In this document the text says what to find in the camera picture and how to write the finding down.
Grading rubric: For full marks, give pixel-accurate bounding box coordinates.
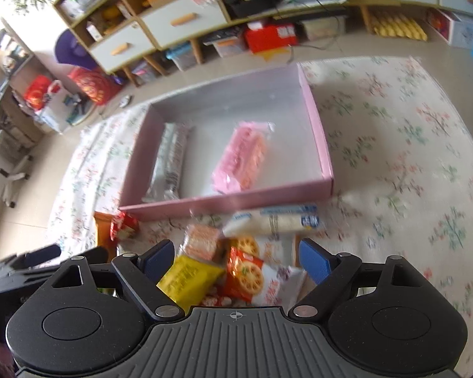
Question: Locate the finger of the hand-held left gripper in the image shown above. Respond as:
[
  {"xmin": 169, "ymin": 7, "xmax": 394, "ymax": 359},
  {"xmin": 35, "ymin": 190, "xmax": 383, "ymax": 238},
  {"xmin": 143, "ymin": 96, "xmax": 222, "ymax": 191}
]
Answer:
[
  {"xmin": 21, "ymin": 244, "xmax": 62, "ymax": 267},
  {"xmin": 69, "ymin": 246, "xmax": 110, "ymax": 265}
]

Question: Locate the orange cracker packet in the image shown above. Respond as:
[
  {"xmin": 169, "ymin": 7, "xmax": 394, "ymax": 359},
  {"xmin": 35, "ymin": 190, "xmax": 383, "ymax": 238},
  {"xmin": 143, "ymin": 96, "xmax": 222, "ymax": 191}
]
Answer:
[{"xmin": 223, "ymin": 246, "xmax": 266, "ymax": 304}]

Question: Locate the black keyboard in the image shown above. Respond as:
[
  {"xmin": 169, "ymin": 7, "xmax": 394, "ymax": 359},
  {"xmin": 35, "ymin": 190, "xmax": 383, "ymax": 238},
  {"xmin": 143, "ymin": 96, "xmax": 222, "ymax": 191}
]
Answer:
[{"xmin": 203, "ymin": 27, "xmax": 246, "ymax": 47}]

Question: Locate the orange-brown snack packet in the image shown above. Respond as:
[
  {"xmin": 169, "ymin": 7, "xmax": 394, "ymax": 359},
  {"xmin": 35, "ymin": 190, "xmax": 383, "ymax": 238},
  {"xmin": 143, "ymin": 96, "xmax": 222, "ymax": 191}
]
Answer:
[{"xmin": 93, "ymin": 211, "xmax": 119, "ymax": 253}]

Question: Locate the large white cracker bag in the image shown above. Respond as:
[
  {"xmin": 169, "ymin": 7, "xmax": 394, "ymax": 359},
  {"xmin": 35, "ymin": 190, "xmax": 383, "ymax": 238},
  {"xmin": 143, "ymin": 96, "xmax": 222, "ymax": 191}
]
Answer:
[{"xmin": 205, "ymin": 234, "xmax": 306, "ymax": 308}]

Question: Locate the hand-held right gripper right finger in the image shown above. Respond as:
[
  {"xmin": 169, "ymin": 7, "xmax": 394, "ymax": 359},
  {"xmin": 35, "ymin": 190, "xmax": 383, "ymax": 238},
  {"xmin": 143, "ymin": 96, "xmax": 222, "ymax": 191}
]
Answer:
[{"xmin": 289, "ymin": 238, "xmax": 432, "ymax": 319}]

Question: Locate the side shelf unit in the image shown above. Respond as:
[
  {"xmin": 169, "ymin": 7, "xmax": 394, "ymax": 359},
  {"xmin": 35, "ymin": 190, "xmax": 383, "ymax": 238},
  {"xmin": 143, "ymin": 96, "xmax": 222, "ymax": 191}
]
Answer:
[{"xmin": 0, "ymin": 18, "xmax": 49, "ymax": 147}]

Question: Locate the white printed carton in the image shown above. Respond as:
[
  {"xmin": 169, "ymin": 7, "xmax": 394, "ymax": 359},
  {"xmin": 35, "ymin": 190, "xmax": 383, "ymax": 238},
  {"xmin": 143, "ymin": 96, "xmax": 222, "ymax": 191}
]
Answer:
[{"xmin": 428, "ymin": 8, "xmax": 473, "ymax": 50}]

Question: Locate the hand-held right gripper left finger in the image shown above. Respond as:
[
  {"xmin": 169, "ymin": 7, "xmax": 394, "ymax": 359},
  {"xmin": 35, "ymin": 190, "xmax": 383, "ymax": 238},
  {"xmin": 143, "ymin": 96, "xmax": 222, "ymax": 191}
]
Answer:
[{"xmin": 49, "ymin": 239, "xmax": 186, "ymax": 321}]

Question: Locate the silver clear snack packet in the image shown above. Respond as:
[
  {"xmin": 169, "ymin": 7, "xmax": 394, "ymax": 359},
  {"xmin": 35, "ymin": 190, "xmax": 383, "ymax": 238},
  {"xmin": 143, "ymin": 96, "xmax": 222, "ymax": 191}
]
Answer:
[{"xmin": 142, "ymin": 122, "xmax": 193, "ymax": 202}]

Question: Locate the small red snack packet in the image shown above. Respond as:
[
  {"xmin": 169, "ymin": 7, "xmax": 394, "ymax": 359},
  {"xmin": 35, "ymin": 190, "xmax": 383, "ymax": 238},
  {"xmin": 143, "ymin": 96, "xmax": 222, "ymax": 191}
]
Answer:
[{"xmin": 109, "ymin": 211, "xmax": 140, "ymax": 242}]

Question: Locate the yellow egg tray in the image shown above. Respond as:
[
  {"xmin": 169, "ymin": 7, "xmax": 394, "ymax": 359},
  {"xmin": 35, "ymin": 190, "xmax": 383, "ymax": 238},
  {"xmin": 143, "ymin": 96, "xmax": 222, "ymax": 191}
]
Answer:
[{"xmin": 368, "ymin": 11, "xmax": 429, "ymax": 43}]

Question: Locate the round red gift bag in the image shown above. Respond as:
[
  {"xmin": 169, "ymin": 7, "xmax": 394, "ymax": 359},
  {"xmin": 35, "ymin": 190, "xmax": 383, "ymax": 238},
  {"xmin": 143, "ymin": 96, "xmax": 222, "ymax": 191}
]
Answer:
[{"xmin": 69, "ymin": 67, "xmax": 121, "ymax": 107}]

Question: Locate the yellow snack packet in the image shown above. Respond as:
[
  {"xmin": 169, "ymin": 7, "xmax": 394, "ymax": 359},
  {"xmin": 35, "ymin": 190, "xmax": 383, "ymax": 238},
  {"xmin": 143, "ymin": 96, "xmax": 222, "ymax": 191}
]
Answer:
[{"xmin": 156, "ymin": 255, "xmax": 226, "ymax": 308}]

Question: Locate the blue-lid plastic bin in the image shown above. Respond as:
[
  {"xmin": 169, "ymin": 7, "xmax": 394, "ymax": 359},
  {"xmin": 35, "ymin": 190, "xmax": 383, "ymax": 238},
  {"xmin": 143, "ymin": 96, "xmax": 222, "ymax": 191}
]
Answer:
[{"xmin": 166, "ymin": 43, "xmax": 200, "ymax": 72}]

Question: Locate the clear plastic bin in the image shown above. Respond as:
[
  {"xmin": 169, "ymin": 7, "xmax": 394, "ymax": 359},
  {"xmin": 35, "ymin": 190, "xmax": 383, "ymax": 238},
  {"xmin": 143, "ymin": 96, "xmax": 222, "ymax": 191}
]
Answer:
[{"xmin": 300, "ymin": 16, "xmax": 347, "ymax": 43}]

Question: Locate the small red bag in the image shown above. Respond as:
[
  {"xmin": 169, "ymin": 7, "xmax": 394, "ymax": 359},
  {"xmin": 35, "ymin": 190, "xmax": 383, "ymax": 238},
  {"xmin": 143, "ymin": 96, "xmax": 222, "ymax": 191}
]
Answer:
[{"xmin": 24, "ymin": 75, "xmax": 53, "ymax": 111}]

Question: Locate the red cardboard box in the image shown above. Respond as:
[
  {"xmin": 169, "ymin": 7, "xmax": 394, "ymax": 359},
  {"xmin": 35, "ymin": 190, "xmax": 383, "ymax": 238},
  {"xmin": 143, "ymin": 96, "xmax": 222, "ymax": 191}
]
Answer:
[{"xmin": 244, "ymin": 23, "xmax": 300, "ymax": 54}]

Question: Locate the long white blue-label packet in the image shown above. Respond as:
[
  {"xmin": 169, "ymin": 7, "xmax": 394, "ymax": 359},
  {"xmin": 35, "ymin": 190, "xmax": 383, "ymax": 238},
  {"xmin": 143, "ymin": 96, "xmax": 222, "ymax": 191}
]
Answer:
[{"xmin": 221, "ymin": 204, "xmax": 322, "ymax": 239}]

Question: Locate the small pink-orange cracker packet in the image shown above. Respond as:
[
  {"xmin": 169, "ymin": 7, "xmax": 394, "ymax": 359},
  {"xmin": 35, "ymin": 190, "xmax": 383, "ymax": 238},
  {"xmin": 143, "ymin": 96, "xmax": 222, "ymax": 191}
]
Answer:
[{"xmin": 180, "ymin": 224, "xmax": 223, "ymax": 262}]

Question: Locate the pink wafer packet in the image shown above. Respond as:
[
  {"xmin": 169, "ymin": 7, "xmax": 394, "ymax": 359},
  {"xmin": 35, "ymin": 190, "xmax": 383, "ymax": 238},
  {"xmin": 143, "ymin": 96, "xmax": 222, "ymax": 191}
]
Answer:
[{"xmin": 211, "ymin": 120, "xmax": 277, "ymax": 194}]

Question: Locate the pink cardboard box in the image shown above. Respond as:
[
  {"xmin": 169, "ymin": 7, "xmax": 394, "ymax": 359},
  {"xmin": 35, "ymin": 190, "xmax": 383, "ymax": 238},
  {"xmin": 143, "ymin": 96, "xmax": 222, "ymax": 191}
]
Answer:
[{"xmin": 118, "ymin": 62, "xmax": 335, "ymax": 221}]

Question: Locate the white office chair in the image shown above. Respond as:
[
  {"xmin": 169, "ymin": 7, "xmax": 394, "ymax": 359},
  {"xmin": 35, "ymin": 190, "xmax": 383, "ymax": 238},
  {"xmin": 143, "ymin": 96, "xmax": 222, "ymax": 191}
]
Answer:
[{"xmin": 0, "ymin": 130, "xmax": 34, "ymax": 208}]

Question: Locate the purple hat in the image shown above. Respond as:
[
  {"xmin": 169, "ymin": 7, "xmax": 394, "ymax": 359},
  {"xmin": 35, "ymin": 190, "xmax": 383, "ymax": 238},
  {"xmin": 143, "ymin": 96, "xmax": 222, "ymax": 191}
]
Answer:
[{"xmin": 55, "ymin": 29, "xmax": 98, "ymax": 70}]

